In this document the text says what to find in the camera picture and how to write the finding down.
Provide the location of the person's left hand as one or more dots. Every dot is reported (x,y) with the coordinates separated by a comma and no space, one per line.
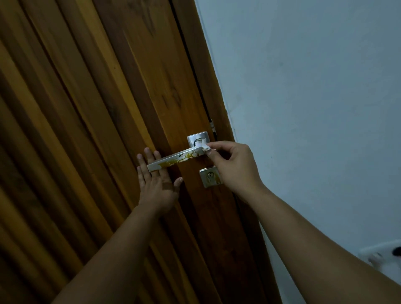
(156,192)

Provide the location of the white plastic object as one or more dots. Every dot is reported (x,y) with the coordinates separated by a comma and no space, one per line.
(383,260)

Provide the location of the person's left middle finger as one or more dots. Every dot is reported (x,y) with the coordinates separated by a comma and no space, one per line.
(149,173)

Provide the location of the small white wipe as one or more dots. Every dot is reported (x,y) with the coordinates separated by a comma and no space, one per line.
(205,147)

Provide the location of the person's left thumb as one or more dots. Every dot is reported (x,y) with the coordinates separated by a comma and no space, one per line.
(177,184)

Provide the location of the brown wooden door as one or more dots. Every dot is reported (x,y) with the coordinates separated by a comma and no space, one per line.
(94,94)

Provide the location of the silver keyhole plate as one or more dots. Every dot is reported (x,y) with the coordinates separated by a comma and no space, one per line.
(210,178)

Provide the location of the person's right hand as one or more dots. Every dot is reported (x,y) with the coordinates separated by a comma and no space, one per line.
(238,170)

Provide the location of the metal door latch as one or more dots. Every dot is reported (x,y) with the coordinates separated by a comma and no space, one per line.
(212,126)

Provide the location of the person's right thumb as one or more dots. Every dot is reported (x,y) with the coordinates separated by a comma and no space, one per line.
(217,154)

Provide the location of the person's left forearm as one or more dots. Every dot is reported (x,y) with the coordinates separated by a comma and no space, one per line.
(116,260)

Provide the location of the person's right forearm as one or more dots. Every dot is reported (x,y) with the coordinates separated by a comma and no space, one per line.
(319,250)

